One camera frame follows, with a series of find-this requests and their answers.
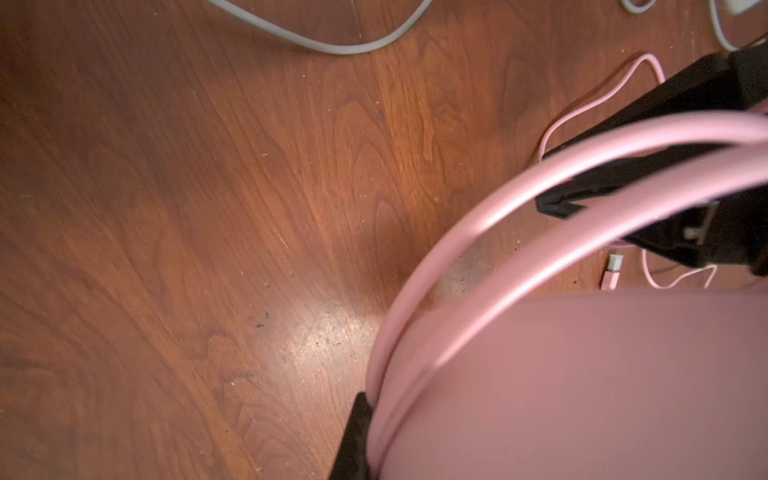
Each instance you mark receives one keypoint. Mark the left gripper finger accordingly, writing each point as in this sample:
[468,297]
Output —
[351,461]

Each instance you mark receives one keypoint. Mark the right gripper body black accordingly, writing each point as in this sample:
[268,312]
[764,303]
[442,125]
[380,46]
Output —
[680,221]

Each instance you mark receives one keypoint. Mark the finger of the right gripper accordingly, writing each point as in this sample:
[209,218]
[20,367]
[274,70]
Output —
[703,85]
[561,201]

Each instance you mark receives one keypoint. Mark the pink headphones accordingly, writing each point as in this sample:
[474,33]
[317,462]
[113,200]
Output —
[626,385]

